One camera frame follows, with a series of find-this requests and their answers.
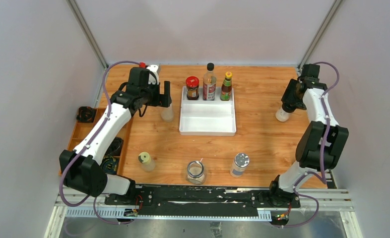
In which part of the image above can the silver lid shaker jar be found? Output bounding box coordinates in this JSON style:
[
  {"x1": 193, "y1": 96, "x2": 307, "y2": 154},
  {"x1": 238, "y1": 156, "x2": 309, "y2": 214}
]
[{"x1": 160, "y1": 103, "x2": 174, "y2": 122}]

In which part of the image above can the black cap white pepper bottle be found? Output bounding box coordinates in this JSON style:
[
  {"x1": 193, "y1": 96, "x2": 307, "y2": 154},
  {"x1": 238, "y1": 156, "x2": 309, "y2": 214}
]
[{"x1": 275, "y1": 106, "x2": 292, "y2": 122}]

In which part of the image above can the red lid brown jar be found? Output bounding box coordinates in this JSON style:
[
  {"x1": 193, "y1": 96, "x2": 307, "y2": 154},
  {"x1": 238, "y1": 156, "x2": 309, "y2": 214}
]
[{"x1": 185, "y1": 76, "x2": 199, "y2": 100}]

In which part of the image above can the white divided tray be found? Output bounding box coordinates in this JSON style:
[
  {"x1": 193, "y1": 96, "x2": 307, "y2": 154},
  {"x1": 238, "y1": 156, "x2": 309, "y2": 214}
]
[{"x1": 179, "y1": 86, "x2": 237, "y2": 136}]

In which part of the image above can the black cap soy sauce bottle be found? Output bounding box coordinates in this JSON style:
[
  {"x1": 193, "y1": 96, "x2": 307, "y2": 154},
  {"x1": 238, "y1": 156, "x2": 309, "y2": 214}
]
[{"x1": 202, "y1": 62, "x2": 217, "y2": 101}]

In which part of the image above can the yellow cap sauce bottle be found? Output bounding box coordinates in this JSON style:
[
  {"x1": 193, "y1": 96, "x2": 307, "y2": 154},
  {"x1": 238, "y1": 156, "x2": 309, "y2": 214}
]
[{"x1": 220, "y1": 71, "x2": 233, "y2": 101}]

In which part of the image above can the yellow lid spice bottle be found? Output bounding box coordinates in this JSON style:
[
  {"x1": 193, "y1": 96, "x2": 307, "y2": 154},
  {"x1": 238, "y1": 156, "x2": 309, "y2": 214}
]
[{"x1": 138, "y1": 152, "x2": 156, "y2": 172}]

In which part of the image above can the round glass jar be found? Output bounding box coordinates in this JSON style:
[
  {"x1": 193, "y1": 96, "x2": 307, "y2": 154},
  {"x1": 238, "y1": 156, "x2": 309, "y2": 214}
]
[{"x1": 186, "y1": 161, "x2": 206, "y2": 185}]

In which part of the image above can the silver lid peppercorn bottle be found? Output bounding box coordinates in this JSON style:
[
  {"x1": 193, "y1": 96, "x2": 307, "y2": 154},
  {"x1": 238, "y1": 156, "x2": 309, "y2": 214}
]
[{"x1": 230, "y1": 153, "x2": 250, "y2": 178}]

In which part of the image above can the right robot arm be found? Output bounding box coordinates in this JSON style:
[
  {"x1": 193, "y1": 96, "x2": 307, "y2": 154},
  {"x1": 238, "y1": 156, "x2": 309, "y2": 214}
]
[{"x1": 268, "y1": 61, "x2": 349, "y2": 207}]

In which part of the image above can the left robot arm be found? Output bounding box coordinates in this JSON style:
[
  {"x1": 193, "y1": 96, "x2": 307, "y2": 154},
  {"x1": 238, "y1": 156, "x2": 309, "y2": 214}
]
[{"x1": 59, "y1": 64, "x2": 171, "y2": 205}]

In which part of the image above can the wooden compartment organizer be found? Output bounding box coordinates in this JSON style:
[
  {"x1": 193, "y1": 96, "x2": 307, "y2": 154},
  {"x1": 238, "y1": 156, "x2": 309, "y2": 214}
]
[{"x1": 67, "y1": 108, "x2": 133, "y2": 175}]

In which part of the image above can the dark coil in organizer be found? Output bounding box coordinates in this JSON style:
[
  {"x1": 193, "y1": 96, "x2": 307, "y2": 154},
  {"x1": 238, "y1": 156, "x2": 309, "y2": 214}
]
[{"x1": 101, "y1": 156, "x2": 120, "y2": 175}]

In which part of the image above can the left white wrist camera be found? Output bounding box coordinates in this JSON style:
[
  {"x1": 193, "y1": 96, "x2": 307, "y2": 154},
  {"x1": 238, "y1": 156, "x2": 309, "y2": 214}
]
[{"x1": 145, "y1": 64, "x2": 160, "y2": 85}]

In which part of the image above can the black coiled cable bundle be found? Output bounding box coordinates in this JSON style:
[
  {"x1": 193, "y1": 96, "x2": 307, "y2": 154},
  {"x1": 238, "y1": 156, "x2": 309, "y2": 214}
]
[{"x1": 76, "y1": 106, "x2": 97, "y2": 123}]

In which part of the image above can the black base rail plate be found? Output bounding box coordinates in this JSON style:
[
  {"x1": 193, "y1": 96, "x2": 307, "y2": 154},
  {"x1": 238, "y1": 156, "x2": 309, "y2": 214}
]
[{"x1": 105, "y1": 184, "x2": 300, "y2": 218}]

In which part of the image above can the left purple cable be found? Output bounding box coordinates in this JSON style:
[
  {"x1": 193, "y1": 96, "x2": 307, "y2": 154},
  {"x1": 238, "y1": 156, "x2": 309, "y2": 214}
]
[{"x1": 59, "y1": 60, "x2": 146, "y2": 226}]

